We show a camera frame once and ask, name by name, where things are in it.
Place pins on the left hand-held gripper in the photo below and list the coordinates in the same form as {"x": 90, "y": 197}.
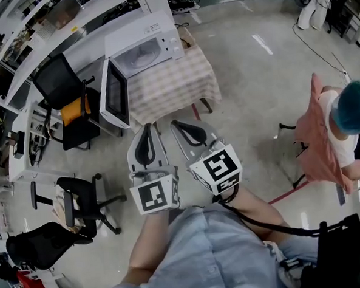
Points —
{"x": 153, "y": 196}

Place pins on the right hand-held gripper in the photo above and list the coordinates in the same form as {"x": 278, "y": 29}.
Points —
{"x": 218, "y": 168}

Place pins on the person's left forearm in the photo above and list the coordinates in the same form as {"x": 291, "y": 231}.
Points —
{"x": 149, "y": 242}

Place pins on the person's right forearm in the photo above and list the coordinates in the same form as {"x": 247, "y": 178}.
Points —
{"x": 257, "y": 211}

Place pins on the black office chair with armrests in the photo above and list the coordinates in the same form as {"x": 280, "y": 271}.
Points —
{"x": 82, "y": 195}

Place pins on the orange cushion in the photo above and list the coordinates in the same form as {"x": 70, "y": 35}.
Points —
{"x": 73, "y": 112}

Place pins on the black-legged stool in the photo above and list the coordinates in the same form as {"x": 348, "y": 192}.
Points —
{"x": 288, "y": 126}

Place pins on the wooden table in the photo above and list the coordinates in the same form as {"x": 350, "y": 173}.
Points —
{"x": 187, "y": 36}

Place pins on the beige paper bag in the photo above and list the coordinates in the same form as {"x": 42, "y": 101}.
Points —
{"x": 59, "y": 208}

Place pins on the black chair with orange cushion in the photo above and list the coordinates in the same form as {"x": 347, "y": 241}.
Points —
{"x": 57, "y": 81}

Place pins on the pink cloth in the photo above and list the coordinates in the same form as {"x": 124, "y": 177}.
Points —
{"x": 313, "y": 138}

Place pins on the white microwave oven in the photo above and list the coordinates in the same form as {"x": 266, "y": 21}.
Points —
{"x": 136, "y": 30}

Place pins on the person's light blue shirt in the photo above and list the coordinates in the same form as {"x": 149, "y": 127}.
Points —
{"x": 205, "y": 260}

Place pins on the small black box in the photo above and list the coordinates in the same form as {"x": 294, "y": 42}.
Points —
{"x": 19, "y": 147}

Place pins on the black mesh high-back chair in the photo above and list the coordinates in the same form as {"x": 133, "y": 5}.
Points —
{"x": 40, "y": 246}

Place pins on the white perforated panel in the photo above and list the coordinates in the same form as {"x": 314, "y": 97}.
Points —
{"x": 42, "y": 33}

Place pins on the teal hair cap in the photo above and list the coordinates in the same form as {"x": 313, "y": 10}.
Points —
{"x": 354, "y": 108}

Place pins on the brown cardboard box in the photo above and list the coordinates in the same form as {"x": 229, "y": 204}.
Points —
{"x": 62, "y": 13}

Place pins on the white power strip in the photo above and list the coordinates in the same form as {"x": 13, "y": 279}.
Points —
{"x": 346, "y": 75}

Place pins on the black swivel chair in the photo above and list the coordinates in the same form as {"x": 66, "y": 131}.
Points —
{"x": 336, "y": 12}

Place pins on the black body-worn device box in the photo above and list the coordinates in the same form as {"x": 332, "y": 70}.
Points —
{"x": 350, "y": 251}

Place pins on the white cabinet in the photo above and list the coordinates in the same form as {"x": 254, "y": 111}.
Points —
{"x": 358, "y": 29}

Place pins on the white frame desk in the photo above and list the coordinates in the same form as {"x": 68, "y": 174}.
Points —
{"x": 17, "y": 164}

